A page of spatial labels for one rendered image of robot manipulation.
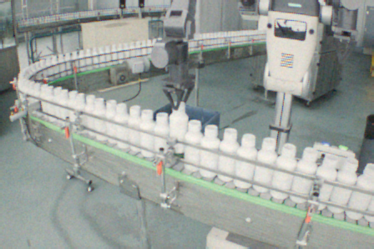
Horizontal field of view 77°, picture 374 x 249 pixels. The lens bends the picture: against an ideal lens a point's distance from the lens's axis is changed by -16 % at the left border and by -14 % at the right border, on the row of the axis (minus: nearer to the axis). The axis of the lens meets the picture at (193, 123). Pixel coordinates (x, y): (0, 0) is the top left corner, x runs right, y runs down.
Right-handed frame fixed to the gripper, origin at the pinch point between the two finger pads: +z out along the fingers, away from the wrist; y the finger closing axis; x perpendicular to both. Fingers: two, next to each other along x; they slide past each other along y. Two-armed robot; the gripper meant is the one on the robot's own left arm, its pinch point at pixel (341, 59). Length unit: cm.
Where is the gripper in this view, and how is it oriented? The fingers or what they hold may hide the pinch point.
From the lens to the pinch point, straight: 84.6
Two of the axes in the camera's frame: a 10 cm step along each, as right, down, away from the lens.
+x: -8.7, -2.2, 4.3
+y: 4.9, -3.7, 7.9
